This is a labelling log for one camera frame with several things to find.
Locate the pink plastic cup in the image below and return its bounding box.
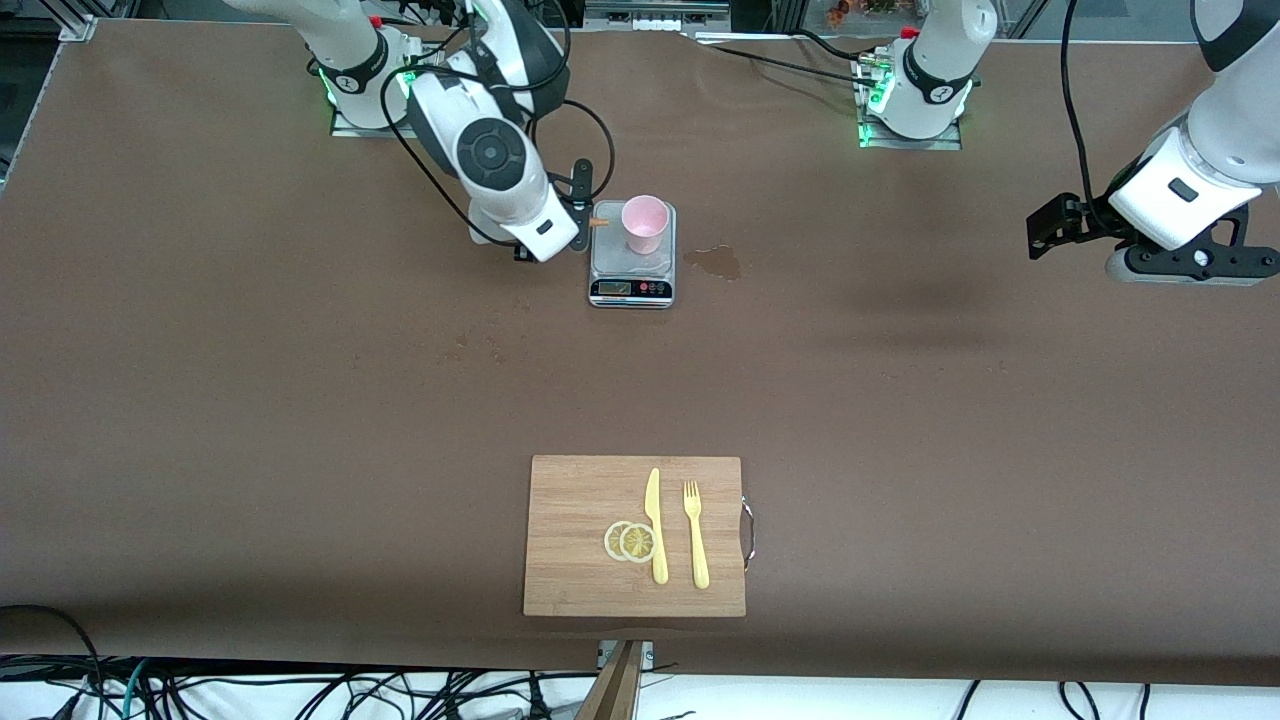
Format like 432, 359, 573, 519
621, 195, 670, 255

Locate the silver digital kitchen scale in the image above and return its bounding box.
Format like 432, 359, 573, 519
588, 200, 678, 309

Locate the brown liquid spill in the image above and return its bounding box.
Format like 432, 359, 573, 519
684, 245, 743, 283

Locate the yellow plastic knife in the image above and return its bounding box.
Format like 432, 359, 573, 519
645, 468, 669, 586

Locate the yellow plastic fork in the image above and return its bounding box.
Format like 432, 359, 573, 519
683, 480, 711, 590

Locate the wooden beam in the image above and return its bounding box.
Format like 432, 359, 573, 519
575, 640, 646, 720

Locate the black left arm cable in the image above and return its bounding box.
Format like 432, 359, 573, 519
1060, 0, 1116, 226

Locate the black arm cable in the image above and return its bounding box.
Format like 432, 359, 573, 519
1060, 0, 1116, 226
380, 60, 616, 246

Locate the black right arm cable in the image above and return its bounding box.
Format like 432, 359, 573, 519
380, 60, 616, 246

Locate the aluminium frame rail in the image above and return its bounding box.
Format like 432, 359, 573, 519
583, 0, 731, 19

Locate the wooden cutting board metal handle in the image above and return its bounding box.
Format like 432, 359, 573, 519
523, 455, 756, 618

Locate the black cable on table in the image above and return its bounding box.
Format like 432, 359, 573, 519
693, 28, 886, 83

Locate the teal floor cable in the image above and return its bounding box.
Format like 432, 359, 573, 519
118, 658, 153, 720

